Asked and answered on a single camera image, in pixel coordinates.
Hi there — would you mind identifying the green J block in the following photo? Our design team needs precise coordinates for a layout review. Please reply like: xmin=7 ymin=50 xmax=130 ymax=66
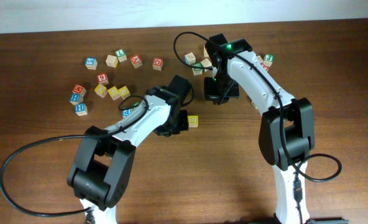
xmin=264 ymin=54 xmax=275 ymax=67

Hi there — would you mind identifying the yellow block cluster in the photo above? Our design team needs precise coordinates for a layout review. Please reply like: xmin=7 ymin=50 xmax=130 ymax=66
xmin=108 ymin=86 xmax=121 ymax=100
xmin=118 ymin=86 xmax=131 ymax=100

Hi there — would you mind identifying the blue L block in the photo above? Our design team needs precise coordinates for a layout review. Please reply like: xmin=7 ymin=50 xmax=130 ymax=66
xmin=251 ymin=101 xmax=258 ymax=109

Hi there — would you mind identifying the green Z block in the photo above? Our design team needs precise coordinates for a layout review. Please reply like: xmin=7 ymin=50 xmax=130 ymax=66
xmin=192 ymin=63 xmax=203 ymax=76

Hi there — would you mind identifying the plain wooden block centre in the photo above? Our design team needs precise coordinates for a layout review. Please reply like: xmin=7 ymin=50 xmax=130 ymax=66
xmin=200 ymin=58 xmax=212 ymax=72

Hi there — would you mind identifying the green L block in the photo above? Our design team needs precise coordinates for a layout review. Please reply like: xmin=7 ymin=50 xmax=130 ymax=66
xmin=115 ymin=49 xmax=127 ymax=62

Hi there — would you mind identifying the red M block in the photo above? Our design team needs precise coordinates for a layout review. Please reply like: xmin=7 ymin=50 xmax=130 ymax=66
xmin=72 ymin=84 xmax=86 ymax=97

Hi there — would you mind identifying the blue H block upper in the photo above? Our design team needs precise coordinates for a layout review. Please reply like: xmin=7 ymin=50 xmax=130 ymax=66
xmin=70 ymin=93 xmax=83 ymax=105

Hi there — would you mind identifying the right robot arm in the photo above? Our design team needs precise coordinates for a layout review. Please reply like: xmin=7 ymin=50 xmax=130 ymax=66
xmin=204 ymin=34 xmax=315 ymax=223

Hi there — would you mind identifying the blue 5 block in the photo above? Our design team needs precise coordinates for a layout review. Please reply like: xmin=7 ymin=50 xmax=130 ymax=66
xmin=85 ymin=57 xmax=98 ymax=70

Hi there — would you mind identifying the yellow block middle cluster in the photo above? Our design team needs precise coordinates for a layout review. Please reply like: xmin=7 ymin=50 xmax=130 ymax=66
xmin=108 ymin=86 xmax=121 ymax=100

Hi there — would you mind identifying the left black cable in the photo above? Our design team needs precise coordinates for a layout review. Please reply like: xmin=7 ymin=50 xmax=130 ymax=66
xmin=0 ymin=86 xmax=196 ymax=218

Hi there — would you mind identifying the red Q block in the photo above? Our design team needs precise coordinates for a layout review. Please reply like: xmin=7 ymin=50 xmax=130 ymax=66
xmin=152 ymin=58 xmax=163 ymax=71

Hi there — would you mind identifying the plain wooden block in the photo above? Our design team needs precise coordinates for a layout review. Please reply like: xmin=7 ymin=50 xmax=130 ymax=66
xmin=200 ymin=58 xmax=212 ymax=72
xmin=106 ymin=55 xmax=119 ymax=68

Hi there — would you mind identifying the wooden block blue side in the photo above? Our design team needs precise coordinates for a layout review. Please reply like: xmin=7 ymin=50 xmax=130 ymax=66
xmin=185 ymin=52 xmax=196 ymax=65

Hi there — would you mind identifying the wooden K block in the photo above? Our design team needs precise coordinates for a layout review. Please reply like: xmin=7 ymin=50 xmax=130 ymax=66
xmin=257 ymin=55 xmax=264 ymax=63

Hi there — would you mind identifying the red I block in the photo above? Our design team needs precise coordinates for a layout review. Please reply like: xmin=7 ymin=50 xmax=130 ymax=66
xmin=261 ymin=63 xmax=270 ymax=72

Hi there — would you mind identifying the yellow block top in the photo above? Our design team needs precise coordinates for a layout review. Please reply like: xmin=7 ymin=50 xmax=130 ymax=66
xmin=203 ymin=46 xmax=209 ymax=57

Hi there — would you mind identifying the red A block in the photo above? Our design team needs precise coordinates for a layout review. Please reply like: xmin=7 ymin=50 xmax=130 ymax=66
xmin=130 ymin=55 xmax=142 ymax=68

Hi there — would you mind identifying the blue h block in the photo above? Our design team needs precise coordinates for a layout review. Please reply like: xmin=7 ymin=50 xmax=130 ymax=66
xmin=70 ymin=93 xmax=83 ymax=105
xmin=75 ymin=103 xmax=88 ymax=116

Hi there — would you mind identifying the blue H block lower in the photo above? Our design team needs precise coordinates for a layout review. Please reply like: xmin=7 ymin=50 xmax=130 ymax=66
xmin=75 ymin=103 xmax=88 ymax=116

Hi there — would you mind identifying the plain wooden block left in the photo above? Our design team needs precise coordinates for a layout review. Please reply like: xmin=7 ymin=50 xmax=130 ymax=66
xmin=106 ymin=55 xmax=119 ymax=68

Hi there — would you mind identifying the yellow block right cluster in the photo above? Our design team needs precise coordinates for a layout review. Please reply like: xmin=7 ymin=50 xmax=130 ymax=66
xmin=118 ymin=86 xmax=131 ymax=100

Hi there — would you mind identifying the blue P block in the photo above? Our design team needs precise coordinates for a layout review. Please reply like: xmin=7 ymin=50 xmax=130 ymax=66
xmin=122 ymin=109 xmax=132 ymax=118

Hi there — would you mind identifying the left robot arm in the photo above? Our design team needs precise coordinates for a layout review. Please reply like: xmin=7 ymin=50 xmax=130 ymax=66
xmin=67 ymin=75 xmax=193 ymax=223

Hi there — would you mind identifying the red 6 block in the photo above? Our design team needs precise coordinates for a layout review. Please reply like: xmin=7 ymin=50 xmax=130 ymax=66
xmin=96 ymin=73 xmax=109 ymax=86

